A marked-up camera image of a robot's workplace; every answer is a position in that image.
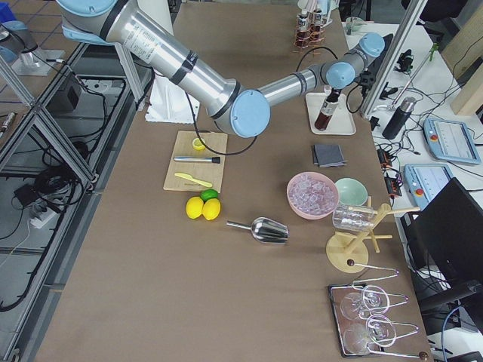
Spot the glass jar on stand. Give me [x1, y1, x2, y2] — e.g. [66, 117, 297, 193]
[332, 204, 376, 232]

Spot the yellow lemon upper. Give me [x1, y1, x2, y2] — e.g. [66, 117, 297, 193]
[185, 196, 205, 219]

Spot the wooden cup stand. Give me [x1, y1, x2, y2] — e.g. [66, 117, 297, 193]
[325, 197, 420, 273]

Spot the green bowl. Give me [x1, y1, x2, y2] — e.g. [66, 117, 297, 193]
[335, 178, 368, 206]

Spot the tea bottle back left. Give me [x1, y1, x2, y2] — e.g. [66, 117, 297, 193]
[294, 9, 309, 48]

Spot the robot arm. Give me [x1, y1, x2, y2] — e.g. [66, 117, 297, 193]
[58, 1, 385, 138]

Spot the half lemon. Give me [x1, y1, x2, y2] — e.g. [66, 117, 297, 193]
[192, 137, 205, 151]

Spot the cream rabbit tray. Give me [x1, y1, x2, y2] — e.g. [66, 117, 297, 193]
[305, 93, 356, 136]

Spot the teach pendant far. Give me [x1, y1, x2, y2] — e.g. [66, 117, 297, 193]
[423, 118, 481, 164]

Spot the bamboo cutting board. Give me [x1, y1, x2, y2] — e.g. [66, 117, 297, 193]
[163, 130, 225, 192]

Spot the copper wire bottle basket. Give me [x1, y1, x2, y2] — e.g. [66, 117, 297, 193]
[293, 13, 325, 51]

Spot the green lime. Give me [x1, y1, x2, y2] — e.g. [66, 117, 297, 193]
[200, 189, 219, 202]

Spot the yellow lemon lower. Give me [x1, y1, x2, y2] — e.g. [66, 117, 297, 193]
[202, 198, 221, 221]

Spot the pink bowl of ice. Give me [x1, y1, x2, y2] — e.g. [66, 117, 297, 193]
[286, 172, 339, 220]

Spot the teach pendant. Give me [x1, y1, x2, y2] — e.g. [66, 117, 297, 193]
[423, 118, 481, 164]
[403, 163, 454, 210]

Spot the yellow plastic knife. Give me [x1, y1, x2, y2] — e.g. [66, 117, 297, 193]
[174, 173, 213, 188]

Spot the tea bottle back right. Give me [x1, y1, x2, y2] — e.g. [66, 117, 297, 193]
[309, 7, 322, 41]

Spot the hanging wine glass far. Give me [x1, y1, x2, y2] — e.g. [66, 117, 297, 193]
[361, 285, 389, 315]

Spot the folded grey cloth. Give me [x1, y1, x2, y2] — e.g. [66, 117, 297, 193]
[312, 144, 346, 167]

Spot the yellow lemon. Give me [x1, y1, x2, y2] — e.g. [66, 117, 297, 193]
[185, 196, 205, 219]
[202, 198, 221, 221]

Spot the hanging wine glass near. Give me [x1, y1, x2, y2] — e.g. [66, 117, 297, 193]
[365, 314, 396, 348]

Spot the hanging wine glass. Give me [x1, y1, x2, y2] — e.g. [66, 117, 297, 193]
[365, 314, 396, 348]
[361, 285, 389, 315]

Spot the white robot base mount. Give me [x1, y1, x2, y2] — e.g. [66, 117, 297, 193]
[134, 0, 203, 125]

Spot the wine glass rack tray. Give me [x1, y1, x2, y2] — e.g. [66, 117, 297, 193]
[328, 265, 429, 360]

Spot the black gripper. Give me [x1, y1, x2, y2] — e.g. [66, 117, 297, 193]
[327, 87, 342, 102]

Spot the metal ice scoop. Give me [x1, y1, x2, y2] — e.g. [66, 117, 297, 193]
[226, 217, 289, 244]

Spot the steel muddler black tip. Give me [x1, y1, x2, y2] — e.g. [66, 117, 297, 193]
[173, 156, 221, 164]

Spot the teach pendant near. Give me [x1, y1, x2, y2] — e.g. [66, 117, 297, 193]
[403, 163, 454, 210]

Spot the tea bottle white cap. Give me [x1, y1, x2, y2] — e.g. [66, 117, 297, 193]
[314, 97, 339, 130]

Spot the black thermos bottle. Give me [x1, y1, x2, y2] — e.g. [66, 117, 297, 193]
[382, 97, 417, 140]

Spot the black monitor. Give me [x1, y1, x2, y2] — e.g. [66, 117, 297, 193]
[405, 176, 483, 302]

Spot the aluminium frame post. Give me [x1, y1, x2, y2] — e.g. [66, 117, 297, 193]
[360, 0, 427, 120]

